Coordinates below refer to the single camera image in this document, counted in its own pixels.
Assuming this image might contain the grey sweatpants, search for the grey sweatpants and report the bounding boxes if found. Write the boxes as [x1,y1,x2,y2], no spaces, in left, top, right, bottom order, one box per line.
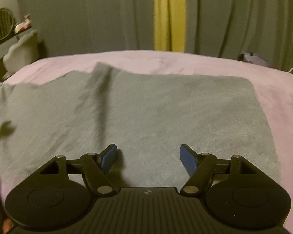
[0,63,280,193]

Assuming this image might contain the pink plush toy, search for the pink plush toy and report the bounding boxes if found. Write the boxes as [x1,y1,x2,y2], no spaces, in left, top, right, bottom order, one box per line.
[14,14,32,34]

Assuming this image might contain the grey upholstered chair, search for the grey upholstered chair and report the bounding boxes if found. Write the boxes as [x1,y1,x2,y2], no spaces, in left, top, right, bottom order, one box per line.
[2,30,39,76]

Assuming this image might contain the grey-green curtain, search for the grey-green curtain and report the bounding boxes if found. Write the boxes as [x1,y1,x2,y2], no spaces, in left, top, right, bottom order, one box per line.
[18,0,293,70]

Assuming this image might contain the yellow curtain strip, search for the yellow curtain strip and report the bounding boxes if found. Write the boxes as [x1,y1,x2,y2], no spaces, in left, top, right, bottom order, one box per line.
[153,0,186,52]

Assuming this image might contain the pink bed blanket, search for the pink bed blanket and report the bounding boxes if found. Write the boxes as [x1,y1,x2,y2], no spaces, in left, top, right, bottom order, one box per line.
[7,50,293,233]

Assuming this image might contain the round vanity mirror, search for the round vanity mirror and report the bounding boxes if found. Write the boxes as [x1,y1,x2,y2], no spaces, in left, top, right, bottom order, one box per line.
[0,8,16,41]

